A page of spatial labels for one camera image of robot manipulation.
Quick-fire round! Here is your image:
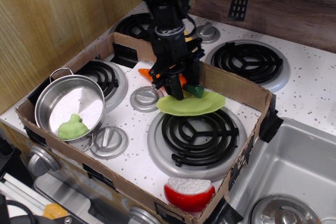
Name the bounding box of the hanging metal spatula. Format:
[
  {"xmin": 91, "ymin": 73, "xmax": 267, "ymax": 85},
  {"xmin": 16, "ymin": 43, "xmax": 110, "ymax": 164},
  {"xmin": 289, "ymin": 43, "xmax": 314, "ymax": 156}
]
[{"xmin": 227, "ymin": 0, "xmax": 249, "ymax": 22}]

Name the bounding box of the yellow toy corn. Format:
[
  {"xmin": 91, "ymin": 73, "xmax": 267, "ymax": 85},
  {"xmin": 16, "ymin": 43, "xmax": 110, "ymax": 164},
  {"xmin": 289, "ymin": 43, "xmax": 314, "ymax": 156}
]
[{"xmin": 184, "ymin": 30, "xmax": 195, "ymax": 42}]

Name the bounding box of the silver stove knob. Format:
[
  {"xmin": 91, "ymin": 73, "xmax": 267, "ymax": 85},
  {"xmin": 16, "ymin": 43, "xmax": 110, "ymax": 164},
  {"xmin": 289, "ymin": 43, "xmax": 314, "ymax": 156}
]
[
  {"xmin": 196, "ymin": 22, "xmax": 221, "ymax": 44},
  {"xmin": 90, "ymin": 126, "xmax": 129, "ymax": 159},
  {"xmin": 130, "ymin": 86, "xmax": 164, "ymax": 113}
]

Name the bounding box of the red bowl of rice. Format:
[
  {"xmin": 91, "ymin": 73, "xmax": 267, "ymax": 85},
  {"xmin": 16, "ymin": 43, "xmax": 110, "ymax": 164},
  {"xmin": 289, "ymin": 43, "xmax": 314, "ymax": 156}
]
[{"xmin": 164, "ymin": 177, "xmax": 216, "ymax": 212}]

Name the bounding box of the orange toy carrot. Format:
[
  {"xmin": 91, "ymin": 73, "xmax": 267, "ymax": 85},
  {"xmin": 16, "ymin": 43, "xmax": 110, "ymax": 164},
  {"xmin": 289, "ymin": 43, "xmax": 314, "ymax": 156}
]
[{"xmin": 138, "ymin": 69, "xmax": 204, "ymax": 98}]

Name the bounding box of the silver oven knob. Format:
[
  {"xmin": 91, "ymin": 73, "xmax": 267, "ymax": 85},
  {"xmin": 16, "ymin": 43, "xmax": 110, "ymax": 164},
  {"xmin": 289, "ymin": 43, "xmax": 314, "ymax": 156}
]
[
  {"xmin": 128, "ymin": 206, "xmax": 161, "ymax": 224},
  {"xmin": 28, "ymin": 145, "xmax": 61, "ymax": 177}
]

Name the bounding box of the black burner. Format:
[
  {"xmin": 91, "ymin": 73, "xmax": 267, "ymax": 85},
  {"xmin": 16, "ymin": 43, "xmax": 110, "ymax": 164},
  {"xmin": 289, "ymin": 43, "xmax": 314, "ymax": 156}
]
[
  {"xmin": 76, "ymin": 60, "xmax": 128, "ymax": 112},
  {"xmin": 109, "ymin": 13, "xmax": 152, "ymax": 41},
  {"xmin": 205, "ymin": 40, "xmax": 291, "ymax": 93},
  {"xmin": 147, "ymin": 108, "xmax": 247, "ymax": 182}
]

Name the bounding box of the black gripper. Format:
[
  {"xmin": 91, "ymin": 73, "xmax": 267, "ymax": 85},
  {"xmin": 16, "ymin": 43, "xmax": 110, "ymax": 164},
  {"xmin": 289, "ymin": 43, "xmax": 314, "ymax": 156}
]
[{"xmin": 148, "ymin": 28, "xmax": 204, "ymax": 100}]

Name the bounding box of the front right black burner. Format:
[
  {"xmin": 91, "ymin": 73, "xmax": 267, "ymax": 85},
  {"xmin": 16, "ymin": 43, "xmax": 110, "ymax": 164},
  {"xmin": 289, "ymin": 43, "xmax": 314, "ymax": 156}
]
[{"xmin": 147, "ymin": 108, "xmax": 247, "ymax": 182}]

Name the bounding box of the silver metal pot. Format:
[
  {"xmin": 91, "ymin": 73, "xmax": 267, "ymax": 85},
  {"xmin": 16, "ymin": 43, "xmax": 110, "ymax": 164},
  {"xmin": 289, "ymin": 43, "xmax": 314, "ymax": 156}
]
[{"xmin": 35, "ymin": 67, "xmax": 106, "ymax": 152}]

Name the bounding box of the front left black burner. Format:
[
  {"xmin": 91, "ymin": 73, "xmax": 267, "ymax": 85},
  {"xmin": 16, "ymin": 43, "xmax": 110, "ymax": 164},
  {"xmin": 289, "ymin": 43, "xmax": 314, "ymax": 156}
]
[{"xmin": 76, "ymin": 60, "xmax": 128, "ymax": 112}]

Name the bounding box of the silver sink drain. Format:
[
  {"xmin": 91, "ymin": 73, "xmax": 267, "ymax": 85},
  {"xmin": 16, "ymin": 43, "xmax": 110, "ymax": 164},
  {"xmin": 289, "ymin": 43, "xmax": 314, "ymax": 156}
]
[{"xmin": 248, "ymin": 194, "xmax": 322, "ymax": 223}]

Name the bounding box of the green toy vegetable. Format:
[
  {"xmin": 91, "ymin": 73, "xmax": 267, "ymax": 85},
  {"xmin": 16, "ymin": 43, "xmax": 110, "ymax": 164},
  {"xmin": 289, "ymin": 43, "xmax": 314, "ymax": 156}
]
[{"xmin": 58, "ymin": 114, "xmax": 88, "ymax": 140}]

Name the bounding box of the silver oven knob right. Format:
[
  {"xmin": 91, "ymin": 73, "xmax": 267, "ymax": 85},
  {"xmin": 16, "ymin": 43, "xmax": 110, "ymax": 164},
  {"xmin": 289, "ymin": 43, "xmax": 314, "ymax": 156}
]
[{"xmin": 128, "ymin": 206, "xmax": 161, "ymax": 224}]

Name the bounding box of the brown cardboard fence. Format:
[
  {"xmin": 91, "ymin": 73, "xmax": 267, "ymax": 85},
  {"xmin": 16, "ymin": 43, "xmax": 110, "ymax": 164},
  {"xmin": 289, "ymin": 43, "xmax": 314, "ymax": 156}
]
[{"xmin": 15, "ymin": 31, "xmax": 284, "ymax": 224}]

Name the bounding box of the back left black burner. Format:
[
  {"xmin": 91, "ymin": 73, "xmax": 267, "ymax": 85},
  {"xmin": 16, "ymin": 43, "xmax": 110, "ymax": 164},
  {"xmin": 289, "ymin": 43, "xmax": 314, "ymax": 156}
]
[{"xmin": 109, "ymin": 13, "xmax": 152, "ymax": 41}]

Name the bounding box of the silver back stove knob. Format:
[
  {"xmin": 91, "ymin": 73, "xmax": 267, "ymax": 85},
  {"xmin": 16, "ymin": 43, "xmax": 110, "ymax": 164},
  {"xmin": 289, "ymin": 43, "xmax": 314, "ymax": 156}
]
[{"xmin": 196, "ymin": 22, "xmax": 221, "ymax": 44}]

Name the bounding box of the back right black burner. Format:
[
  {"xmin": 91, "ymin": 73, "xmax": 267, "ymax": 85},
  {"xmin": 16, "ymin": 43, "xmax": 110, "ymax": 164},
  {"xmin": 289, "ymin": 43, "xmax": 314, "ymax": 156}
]
[{"xmin": 205, "ymin": 40, "xmax": 291, "ymax": 93}]

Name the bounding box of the stainless steel sink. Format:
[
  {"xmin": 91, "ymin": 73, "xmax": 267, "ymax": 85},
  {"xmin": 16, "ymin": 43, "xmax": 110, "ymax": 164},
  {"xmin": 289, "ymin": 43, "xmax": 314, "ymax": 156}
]
[{"xmin": 229, "ymin": 118, "xmax": 335, "ymax": 223}]

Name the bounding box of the silver oven knob left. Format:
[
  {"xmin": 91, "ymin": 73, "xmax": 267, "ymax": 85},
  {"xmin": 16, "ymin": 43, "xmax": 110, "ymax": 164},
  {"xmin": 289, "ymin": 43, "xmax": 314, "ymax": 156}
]
[{"xmin": 28, "ymin": 145, "xmax": 61, "ymax": 177}]

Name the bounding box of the light green toy plate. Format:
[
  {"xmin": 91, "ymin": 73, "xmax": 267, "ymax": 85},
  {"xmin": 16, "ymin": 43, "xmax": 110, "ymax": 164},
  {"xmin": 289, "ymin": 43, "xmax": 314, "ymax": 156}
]
[{"xmin": 156, "ymin": 91, "xmax": 226, "ymax": 116}]

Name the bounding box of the silver front stove knob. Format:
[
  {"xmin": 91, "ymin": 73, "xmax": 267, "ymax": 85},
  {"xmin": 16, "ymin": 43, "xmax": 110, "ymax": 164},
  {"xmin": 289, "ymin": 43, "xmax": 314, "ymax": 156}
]
[{"xmin": 90, "ymin": 126, "xmax": 129, "ymax": 159}]

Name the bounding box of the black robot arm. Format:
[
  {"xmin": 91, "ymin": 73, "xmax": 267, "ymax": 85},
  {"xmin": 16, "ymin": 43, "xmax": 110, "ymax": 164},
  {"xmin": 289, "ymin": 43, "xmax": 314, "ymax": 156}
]
[{"xmin": 144, "ymin": 0, "xmax": 204, "ymax": 100}]

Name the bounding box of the black cable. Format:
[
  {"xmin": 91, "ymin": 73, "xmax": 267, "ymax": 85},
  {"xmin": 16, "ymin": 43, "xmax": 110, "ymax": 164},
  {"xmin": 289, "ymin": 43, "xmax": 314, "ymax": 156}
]
[{"xmin": 5, "ymin": 199, "xmax": 36, "ymax": 224}]

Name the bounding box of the silver centre stove knob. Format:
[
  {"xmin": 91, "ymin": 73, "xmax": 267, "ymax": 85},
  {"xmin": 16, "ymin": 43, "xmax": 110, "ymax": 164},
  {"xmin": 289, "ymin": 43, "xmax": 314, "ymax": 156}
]
[{"xmin": 130, "ymin": 86, "xmax": 164, "ymax": 113}]

